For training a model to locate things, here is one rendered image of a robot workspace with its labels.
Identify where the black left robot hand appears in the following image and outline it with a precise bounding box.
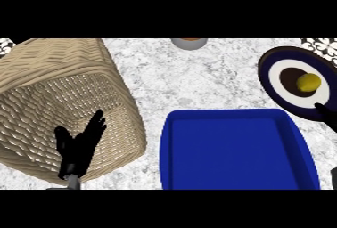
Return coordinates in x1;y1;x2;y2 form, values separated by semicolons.
53;109;108;181

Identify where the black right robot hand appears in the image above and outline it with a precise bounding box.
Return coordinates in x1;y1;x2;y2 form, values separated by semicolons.
313;102;337;134

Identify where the yellow lemon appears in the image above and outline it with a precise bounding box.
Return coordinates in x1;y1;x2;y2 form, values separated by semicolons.
294;72;322;93

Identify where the dark blue white plate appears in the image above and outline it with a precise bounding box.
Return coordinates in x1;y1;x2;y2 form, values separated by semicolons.
257;45;337;123

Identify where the blue tray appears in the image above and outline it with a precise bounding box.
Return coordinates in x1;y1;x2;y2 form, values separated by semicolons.
158;108;322;191

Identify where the beige wicker basket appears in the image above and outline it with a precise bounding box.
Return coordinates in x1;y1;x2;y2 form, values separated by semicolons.
0;38;149;186

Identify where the black white patterned tile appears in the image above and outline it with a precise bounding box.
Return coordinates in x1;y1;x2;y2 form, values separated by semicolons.
0;38;18;56
300;38;337;64

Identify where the grey bowl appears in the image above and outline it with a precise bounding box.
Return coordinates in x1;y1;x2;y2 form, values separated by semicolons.
170;38;210;51

